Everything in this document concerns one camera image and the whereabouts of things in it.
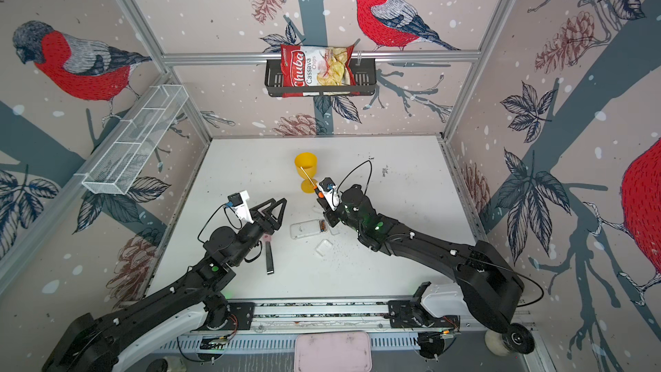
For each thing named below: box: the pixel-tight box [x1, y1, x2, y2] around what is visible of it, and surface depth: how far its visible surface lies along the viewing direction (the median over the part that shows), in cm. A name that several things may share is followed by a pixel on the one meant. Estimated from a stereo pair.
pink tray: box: [294, 331, 372, 372], surface depth 68 cm
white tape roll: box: [484, 329, 511, 357], surface depth 67 cm
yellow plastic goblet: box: [294, 152, 318, 194], surface depth 95 cm
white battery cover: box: [315, 238, 334, 257], surface depth 89 cm
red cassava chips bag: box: [280, 43, 361, 98], surface depth 89 cm
